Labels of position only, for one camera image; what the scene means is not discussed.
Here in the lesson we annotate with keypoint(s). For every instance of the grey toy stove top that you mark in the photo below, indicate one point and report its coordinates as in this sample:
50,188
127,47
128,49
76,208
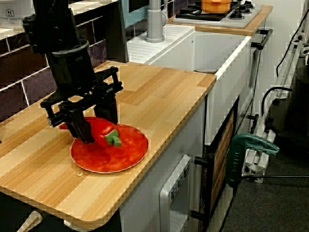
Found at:
217,20

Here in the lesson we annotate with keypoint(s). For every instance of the aluminium frame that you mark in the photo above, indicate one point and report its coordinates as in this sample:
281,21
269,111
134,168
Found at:
285,72

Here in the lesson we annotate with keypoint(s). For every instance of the white grey dishwasher door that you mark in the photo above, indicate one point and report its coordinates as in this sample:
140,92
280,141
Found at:
176,183

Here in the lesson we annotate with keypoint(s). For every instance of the grey faucet column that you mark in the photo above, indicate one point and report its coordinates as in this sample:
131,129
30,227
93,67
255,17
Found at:
154,21

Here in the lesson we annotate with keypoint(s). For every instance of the red toy pepper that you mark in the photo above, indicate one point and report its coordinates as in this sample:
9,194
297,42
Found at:
101,134

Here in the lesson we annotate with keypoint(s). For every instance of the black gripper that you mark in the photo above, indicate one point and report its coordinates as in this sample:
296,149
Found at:
72,72

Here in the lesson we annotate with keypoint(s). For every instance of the black stove knob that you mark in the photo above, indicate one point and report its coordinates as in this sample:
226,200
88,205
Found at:
248,5
235,15

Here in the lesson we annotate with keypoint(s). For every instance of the orange toy pot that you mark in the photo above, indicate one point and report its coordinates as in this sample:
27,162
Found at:
214,6

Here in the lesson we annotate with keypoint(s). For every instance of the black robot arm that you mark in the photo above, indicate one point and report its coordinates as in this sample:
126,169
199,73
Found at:
51,24

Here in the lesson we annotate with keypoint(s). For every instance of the red round plate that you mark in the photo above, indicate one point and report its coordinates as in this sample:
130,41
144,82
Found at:
116,159

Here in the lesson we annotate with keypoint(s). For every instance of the teal toy microwave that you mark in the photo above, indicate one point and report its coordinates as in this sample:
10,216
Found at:
135,14

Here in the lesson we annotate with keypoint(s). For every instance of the white canister with cutlery icon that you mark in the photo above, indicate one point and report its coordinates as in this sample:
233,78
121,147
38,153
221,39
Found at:
10,14

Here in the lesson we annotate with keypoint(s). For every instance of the white toy sink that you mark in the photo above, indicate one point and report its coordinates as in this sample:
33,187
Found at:
217,50

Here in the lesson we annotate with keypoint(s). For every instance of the wooden cabinet panel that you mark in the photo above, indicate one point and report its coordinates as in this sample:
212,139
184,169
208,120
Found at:
220,157

